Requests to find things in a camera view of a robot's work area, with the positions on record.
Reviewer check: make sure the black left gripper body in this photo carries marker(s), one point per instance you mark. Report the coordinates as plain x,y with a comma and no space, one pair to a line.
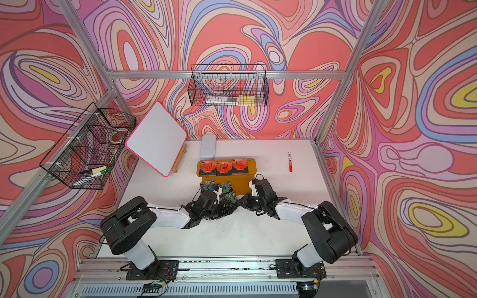
218,211

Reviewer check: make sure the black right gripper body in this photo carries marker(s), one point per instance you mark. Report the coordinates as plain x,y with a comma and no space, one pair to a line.
255,203

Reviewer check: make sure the green tea bag small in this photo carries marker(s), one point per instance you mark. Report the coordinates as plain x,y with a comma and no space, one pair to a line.
226,188

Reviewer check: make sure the green tea bag large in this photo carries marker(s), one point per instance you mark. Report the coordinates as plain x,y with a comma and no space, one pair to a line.
208,186

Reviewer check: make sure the red tea bag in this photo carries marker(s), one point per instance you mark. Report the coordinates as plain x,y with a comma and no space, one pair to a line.
224,168
207,168
240,166

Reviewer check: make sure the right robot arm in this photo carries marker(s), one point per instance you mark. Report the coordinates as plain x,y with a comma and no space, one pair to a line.
331,237

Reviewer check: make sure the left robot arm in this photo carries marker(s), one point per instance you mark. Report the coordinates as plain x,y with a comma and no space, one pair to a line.
124,228

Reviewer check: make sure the yellow wooden two-tier shelf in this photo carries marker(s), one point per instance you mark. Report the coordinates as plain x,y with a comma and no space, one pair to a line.
240,182

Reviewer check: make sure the red whiteboard marker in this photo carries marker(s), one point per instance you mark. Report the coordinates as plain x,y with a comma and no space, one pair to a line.
290,162

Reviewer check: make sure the wooden whiteboard stand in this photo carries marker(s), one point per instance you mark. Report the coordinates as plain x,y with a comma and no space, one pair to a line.
179,158

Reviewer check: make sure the white plastic box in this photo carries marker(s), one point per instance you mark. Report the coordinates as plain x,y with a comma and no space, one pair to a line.
208,147

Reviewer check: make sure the pink-framed whiteboard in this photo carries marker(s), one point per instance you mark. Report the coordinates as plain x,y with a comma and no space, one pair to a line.
157,140

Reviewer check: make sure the black wire basket back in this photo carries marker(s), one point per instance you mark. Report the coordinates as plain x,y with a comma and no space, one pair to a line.
228,84

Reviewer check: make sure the black wire basket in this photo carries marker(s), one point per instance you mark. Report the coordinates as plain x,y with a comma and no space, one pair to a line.
228,84
86,158

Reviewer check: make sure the black wire basket left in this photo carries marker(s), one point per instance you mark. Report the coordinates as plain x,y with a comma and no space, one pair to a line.
86,158

